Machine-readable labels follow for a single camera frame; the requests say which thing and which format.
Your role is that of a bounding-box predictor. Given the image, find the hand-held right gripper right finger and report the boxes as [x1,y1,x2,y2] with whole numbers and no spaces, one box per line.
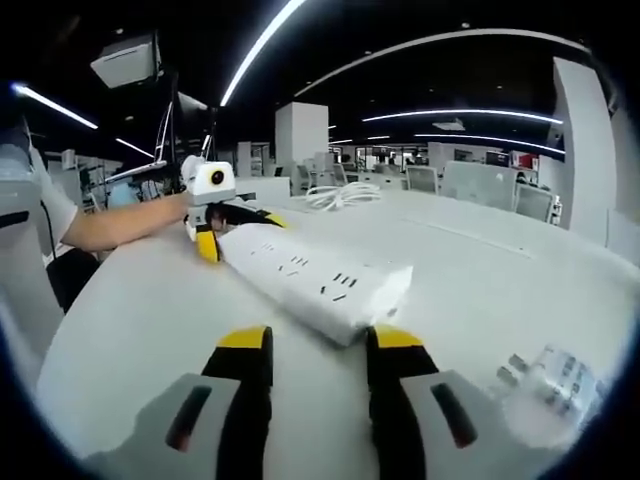
[366,323,541,480]

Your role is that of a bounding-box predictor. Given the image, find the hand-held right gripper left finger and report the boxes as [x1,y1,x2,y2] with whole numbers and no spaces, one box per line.
[82,325,275,480]

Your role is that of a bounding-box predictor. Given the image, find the white power strip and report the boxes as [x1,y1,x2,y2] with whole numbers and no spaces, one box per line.
[218,224,415,347]

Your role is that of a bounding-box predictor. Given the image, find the white charger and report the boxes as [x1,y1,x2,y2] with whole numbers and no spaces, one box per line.
[494,343,609,449]

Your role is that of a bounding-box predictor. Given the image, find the white desk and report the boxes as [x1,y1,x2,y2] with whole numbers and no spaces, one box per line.
[34,189,631,480]

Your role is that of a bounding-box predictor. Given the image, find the ceiling light strip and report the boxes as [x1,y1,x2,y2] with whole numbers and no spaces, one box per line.
[219,0,307,108]

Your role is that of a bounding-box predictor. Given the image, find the black monitor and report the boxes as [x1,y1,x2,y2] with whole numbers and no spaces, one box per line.
[175,91,210,151]

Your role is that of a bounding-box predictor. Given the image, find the person's dark trousers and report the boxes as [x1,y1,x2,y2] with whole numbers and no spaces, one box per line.
[47,248,102,315]

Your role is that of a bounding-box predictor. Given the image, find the white ceiling unit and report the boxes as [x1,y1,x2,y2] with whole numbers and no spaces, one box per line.
[89,32,164,90]

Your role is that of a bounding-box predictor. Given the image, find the mesh office chair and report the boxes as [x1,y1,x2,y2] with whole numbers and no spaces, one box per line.
[514,184,557,222]
[405,165,439,194]

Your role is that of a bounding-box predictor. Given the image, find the person in white shirt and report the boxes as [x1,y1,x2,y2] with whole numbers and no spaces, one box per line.
[0,127,81,264]

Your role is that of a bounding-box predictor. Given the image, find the coiled white cable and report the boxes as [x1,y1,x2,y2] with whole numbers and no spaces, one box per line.
[303,181,384,212]

